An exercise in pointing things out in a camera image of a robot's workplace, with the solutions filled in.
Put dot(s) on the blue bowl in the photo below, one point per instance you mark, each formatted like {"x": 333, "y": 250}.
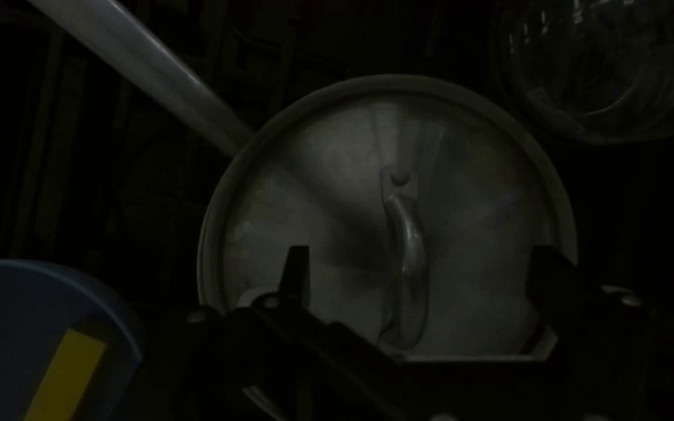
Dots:
{"x": 17, "y": 329}

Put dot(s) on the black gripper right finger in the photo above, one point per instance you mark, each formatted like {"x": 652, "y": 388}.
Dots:
{"x": 549, "y": 284}

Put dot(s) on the grey metal bar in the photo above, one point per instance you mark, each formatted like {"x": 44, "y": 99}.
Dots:
{"x": 141, "y": 60}

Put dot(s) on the silver round lid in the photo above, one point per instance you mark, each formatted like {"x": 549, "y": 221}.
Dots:
{"x": 321, "y": 218}

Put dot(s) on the black gas stove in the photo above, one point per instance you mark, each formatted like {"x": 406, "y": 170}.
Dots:
{"x": 56, "y": 179}

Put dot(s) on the yellow flat piece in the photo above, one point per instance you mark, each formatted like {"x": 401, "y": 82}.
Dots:
{"x": 63, "y": 377}

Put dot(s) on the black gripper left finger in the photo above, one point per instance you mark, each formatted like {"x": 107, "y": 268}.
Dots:
{"x": 299, "y": 281}

